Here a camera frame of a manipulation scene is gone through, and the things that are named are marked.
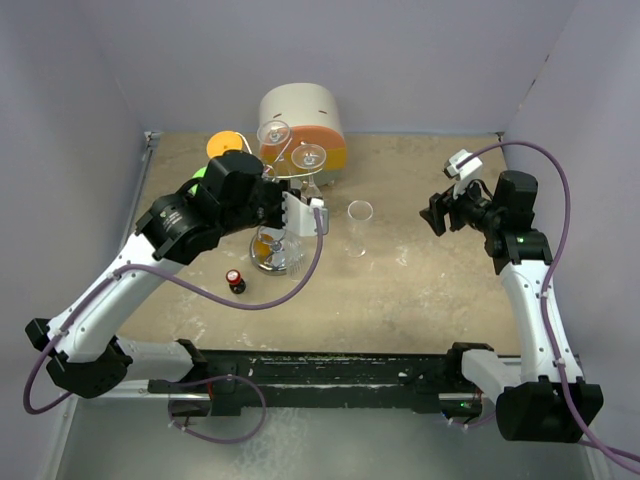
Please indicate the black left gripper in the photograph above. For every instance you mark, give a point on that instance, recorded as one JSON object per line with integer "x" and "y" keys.
{"x": 276, "y": 190}

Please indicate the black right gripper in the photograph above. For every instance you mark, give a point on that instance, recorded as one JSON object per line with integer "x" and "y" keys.
{"x": 453, "y": 205}

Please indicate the clear flute glass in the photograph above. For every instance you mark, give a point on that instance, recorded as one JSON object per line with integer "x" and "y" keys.
{"x": 295, "y": 255}
{"x": 308, "y": 160}
{"x": 273, "y": 138}
{"x": 359, "y": 216}

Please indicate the green plastic wine glass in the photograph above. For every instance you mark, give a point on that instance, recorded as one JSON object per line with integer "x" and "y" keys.
{"x": 195, "y": 182}

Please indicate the orange plastic wine glass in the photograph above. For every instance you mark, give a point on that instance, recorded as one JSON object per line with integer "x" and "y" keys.
{"x": 223, "y": 141}

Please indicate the clear flute glass front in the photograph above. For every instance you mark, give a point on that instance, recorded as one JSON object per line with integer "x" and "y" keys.
{"x": 359, "y": 216}

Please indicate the clear flute glass back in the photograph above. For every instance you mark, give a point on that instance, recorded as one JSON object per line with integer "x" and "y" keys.
{"x": 273, "y": 138}

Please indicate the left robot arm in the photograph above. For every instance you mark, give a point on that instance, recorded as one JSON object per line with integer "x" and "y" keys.
{"x": 84, "y": 354}

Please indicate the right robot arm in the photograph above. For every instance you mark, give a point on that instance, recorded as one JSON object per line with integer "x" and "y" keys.
{"x": 545, "y": 398}

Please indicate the chrome wine glass rack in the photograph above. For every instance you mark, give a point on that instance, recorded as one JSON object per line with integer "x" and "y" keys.
{"x": 266, "y": 249}

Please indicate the white round drawer cabinet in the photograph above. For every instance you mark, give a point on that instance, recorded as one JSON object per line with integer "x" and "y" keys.
{"x": 312, "y": 113}

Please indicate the small red-capped bottle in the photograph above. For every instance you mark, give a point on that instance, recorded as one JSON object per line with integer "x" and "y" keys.
{"x": 235, "y": 281}

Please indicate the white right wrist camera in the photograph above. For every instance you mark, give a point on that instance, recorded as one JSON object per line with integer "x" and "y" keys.
{"x": 463, "y": 167}

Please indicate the black mounting rail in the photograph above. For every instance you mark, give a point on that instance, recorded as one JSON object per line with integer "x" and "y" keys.
{"x": 228, "y": 381}

